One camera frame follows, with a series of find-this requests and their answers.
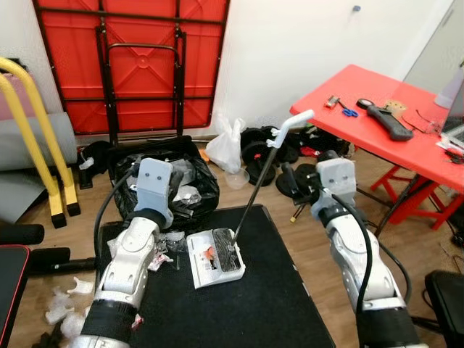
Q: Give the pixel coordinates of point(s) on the white paper tag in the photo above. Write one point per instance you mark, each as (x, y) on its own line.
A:
(87, 163)

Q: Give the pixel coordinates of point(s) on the crumpled clear plastic wrap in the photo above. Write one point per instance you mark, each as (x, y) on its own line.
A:
(58, 308)

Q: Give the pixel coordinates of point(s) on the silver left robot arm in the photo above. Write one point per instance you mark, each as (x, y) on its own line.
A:
(134, 254)

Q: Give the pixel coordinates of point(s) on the clear plastic bag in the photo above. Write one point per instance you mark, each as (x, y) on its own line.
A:
(226, 148)

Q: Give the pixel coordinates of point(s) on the yellow steel dip frame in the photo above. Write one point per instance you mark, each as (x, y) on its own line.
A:
(71, 194)

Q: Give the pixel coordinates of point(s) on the white carpet sweeper chrome pole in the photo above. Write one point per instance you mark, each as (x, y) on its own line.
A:
(206, 264)

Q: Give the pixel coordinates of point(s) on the black plastic trash bag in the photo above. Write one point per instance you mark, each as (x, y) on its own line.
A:
(203, 196)

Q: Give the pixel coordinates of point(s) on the small grey red tool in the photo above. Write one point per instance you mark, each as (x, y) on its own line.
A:
(332, 102)

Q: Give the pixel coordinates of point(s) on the black bench pad red trim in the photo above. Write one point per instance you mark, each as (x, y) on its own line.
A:
(11, 290)

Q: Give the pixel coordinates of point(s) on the light grey left wrist camera mount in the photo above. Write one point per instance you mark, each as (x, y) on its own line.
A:
(154, 181)

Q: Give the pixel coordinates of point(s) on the red table with dark legs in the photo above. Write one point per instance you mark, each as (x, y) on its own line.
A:
(409, 148)

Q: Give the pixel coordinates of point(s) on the grey rolled mat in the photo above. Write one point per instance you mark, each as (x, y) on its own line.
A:
(18, 196)

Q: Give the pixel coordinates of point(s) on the black handheld device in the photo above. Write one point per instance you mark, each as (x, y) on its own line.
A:
(391, 127)

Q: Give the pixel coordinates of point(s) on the clear plastic container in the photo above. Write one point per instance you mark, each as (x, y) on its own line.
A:
(236, 180)

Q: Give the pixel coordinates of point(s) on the white plastic hook piece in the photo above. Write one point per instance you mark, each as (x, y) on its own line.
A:
(81, 286)

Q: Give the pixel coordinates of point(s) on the black foam bench roller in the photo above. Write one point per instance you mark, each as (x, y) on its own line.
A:
(47, 259)
(22, 234)

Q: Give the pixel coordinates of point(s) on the light grey right wrist camera mount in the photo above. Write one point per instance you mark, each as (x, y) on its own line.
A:
(337, 177)

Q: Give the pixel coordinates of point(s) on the red snack wrapper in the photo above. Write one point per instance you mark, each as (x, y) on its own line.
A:
(136, 322)

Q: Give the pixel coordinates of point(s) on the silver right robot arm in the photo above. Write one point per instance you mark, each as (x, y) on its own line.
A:
(348, 254)

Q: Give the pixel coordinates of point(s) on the black cloth bundle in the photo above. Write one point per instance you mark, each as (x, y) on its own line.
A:
(100, 154)

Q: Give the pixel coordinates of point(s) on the small grey wall hook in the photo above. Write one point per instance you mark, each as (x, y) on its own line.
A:
(355, 9)

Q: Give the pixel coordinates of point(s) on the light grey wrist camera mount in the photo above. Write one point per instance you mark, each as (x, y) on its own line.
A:
(337, 177)
(154, 181)

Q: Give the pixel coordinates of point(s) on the black padded seat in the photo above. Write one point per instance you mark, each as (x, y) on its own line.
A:
(446, 297)

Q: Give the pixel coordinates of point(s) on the red metal trestle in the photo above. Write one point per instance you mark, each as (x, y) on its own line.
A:
(395, 177)

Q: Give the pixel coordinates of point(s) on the red folded table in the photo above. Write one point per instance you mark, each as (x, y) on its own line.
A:
(145, 65)

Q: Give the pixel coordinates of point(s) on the pink foam mat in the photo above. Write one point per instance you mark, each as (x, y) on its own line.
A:
(6, 101)

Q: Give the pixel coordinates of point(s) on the brown cork piece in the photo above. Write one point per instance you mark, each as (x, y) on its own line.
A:
(397, 107)

